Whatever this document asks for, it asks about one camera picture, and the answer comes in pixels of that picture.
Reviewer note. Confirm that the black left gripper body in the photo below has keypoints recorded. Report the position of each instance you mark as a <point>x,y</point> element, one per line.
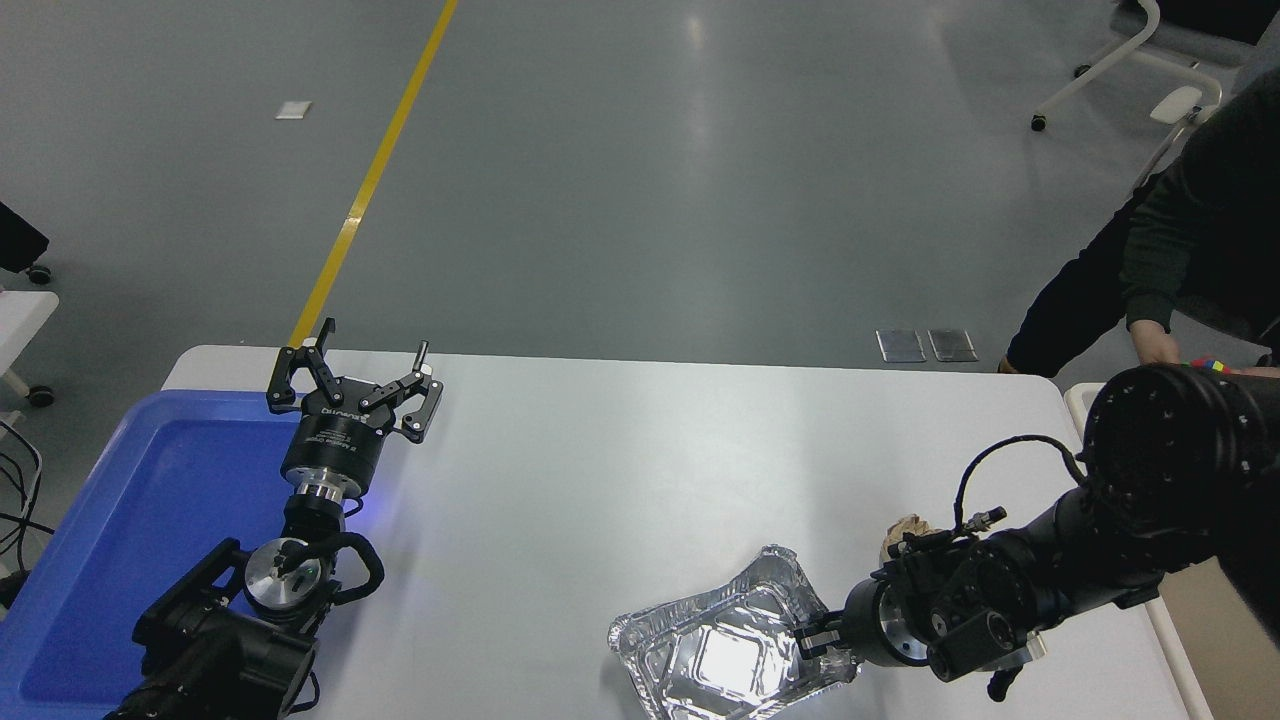
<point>335,445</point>

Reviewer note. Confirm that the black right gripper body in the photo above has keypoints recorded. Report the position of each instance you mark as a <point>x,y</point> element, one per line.
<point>862,625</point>

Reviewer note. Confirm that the silver foil tray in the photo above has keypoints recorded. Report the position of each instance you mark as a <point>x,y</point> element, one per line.
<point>720,650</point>

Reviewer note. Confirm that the multicoloured puzzle cube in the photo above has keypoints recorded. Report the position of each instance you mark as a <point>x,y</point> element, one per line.
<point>1210,364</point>

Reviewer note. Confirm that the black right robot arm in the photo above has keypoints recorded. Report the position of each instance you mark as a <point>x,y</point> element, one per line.
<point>1170,450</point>

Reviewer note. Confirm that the person's right forearm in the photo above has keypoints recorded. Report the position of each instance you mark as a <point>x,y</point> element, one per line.
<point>1155,260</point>

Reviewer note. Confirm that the silver floor plate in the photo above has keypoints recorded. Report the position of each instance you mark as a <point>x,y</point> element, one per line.
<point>952,345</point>
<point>901,346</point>

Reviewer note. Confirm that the person's right hand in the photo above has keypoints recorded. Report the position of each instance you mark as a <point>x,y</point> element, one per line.
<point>1160,345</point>

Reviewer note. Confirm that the person's left hand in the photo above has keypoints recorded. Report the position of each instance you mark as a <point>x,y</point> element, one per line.
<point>1262,372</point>

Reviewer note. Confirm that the crumpled tan paper ball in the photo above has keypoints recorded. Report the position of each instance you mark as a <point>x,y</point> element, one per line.
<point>905,528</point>

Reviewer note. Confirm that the blue plastic tray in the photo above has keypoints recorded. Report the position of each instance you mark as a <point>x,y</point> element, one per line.
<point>120,540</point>

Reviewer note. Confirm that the white wheeled side table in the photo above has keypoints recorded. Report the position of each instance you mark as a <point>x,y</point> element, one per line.
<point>20,320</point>

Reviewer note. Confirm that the large pale bin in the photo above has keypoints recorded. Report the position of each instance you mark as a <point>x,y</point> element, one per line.
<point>1190,650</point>

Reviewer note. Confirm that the black wheeled chair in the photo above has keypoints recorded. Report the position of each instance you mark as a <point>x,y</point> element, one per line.
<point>15,240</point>

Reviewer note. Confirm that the person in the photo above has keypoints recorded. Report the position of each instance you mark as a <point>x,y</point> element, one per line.
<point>1220,180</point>

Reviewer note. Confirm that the white-framed wheeled chair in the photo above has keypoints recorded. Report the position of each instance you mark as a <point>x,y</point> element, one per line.
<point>1200,25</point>

